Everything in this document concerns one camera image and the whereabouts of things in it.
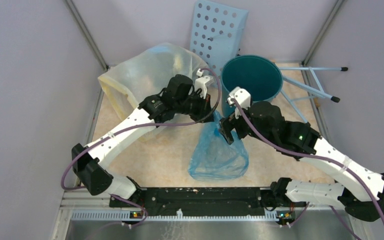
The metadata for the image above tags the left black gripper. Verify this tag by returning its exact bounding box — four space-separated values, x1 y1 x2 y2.
175 90 217 124

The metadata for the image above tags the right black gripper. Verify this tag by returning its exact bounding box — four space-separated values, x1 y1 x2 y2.
218 103 275 146

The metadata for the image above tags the blue plastic trash bag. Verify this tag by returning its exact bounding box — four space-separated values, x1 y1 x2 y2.
188 110 249 181

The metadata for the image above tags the teal plastic trash bin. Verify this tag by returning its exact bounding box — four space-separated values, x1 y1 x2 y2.
221 55 284 117

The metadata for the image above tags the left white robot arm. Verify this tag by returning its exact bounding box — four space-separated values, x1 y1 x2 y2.
70 74 215 207

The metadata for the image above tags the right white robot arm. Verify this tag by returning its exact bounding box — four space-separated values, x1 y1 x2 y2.
220 99 384 222

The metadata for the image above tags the translucent white bag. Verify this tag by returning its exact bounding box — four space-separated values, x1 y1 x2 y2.
97 42 210 142

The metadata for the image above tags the light blue perforated stool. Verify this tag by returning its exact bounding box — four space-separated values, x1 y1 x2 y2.
189 0 341 122

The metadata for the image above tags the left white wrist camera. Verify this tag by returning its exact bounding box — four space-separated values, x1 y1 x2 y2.
194 68 215 99

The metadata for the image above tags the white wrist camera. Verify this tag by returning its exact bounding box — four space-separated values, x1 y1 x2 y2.
226 86 252 119
194 68 215 99

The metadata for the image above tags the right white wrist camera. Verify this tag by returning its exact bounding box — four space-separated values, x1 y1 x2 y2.
226 86 252 119

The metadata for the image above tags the white cable duct strip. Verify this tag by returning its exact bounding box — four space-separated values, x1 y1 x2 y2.
70 209 279 223

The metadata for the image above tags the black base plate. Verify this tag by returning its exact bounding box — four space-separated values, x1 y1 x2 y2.
109 186 309 220

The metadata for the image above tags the left aluminium frame post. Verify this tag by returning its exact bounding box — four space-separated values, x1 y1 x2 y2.
63 0 109 72

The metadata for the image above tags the aluminium frame post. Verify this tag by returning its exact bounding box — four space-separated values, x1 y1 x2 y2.
63 0 109 72
301 0 347 66

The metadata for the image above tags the right aluminium frame post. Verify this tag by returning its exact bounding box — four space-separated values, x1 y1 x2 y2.
301 0 347 66

